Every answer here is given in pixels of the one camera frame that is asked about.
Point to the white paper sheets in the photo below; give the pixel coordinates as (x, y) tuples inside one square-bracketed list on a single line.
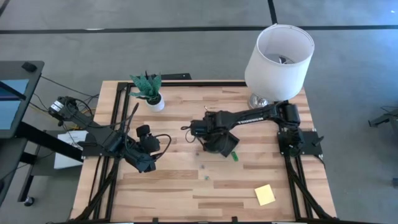
[(65, 161)]

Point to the yellow sticky note pad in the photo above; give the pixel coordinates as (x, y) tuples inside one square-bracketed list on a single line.
[(265, 194)]

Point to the green plant white pot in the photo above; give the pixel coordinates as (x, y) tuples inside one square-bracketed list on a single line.
[(149, 91)]

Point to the black table clamp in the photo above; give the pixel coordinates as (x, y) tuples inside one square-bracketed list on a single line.
[(155, 220), (234, 220)]

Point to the small black desk device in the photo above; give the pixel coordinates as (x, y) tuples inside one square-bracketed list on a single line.
[(29, 67)]

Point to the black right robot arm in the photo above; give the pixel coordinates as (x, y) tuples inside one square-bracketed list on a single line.
[(258, 116)]

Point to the black floor stand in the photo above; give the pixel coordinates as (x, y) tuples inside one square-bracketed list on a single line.
[(385, 119)]

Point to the blue screen monitor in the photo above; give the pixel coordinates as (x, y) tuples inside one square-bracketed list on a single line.
[(12, 102)]

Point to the grey side desk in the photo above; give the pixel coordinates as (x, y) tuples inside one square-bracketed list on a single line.
[(18, 70)]

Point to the black floor box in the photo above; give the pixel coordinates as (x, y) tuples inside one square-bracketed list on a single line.
[(395, 182)]

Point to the green eraser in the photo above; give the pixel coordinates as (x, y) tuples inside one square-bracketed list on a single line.
[(235, 155)]

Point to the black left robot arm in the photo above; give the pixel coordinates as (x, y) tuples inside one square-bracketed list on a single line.
[(99, 133)]

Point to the white shade silver table lamp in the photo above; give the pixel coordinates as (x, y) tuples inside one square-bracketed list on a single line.
[(278, 63)]

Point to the black mesh desk organizer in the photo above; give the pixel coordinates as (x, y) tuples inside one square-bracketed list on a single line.
[(224, 145)]

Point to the black aluminium table frame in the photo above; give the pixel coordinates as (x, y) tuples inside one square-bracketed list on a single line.
[(202, 84)]

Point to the black mounting plate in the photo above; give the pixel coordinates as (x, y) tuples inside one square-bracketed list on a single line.
[(175, 76)]

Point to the black stand legs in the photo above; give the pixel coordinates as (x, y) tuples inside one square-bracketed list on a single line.
[(49, 141)]

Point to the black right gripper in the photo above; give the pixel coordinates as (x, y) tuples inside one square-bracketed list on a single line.
[(208, 126)]

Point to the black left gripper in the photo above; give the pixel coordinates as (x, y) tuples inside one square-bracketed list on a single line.
[(150, 146)]

